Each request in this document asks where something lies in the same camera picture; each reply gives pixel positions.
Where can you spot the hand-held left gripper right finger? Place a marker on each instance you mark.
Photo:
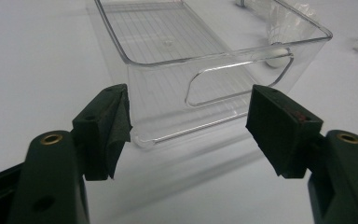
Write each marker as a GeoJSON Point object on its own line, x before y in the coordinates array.
{"type": "Point", "coordinates": [279, 133]}

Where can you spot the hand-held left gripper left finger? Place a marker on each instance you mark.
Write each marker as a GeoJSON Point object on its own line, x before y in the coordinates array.
{"type": "Point", "coordinates": [102, 133]}

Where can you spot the clear plastic storage bin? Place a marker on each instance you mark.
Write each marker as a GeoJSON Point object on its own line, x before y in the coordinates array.
{"type": "Point", "coordinates": [155, 93]}

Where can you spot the white table cover board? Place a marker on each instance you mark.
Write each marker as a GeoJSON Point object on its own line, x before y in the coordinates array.
{"type": "Point", "coordinates": [37, 68]}

